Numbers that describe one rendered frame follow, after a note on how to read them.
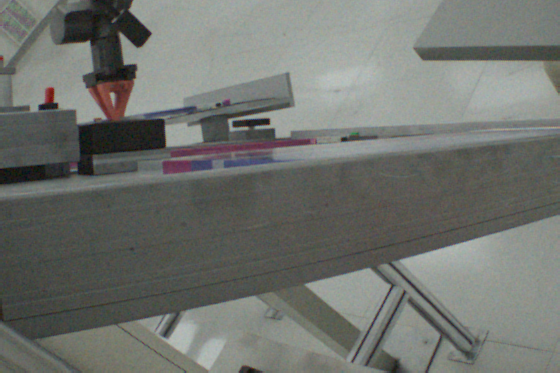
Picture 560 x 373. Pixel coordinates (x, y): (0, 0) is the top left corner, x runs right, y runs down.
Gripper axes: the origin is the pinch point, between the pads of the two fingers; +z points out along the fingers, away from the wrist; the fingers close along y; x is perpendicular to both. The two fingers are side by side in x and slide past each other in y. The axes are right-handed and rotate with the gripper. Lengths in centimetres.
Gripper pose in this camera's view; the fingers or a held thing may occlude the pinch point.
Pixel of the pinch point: (115, 120)
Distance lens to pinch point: 131.5
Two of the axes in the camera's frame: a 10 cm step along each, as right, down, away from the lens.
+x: 7.5, -1.6, 6.5
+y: 6.5, -0.4, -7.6
